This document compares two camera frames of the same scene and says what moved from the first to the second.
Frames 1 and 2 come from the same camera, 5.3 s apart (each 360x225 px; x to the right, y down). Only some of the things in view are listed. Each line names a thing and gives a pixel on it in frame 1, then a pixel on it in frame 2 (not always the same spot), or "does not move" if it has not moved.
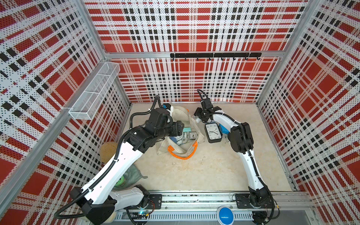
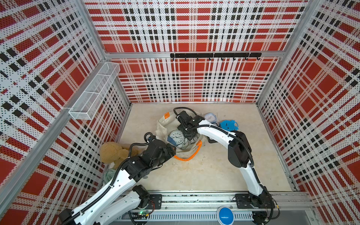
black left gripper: [176, 129] to [168, 151]
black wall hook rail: [216, 55] does not move
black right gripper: [197, 113] to [190, 136]
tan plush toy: [108, 150] does not move
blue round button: [225, 215] does not move
